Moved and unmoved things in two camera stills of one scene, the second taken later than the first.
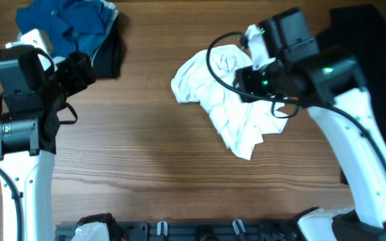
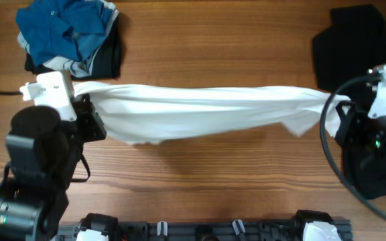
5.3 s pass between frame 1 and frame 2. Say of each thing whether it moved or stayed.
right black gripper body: moved
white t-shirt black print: moved
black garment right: stayed
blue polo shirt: stayed
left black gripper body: moved
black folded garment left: stayed
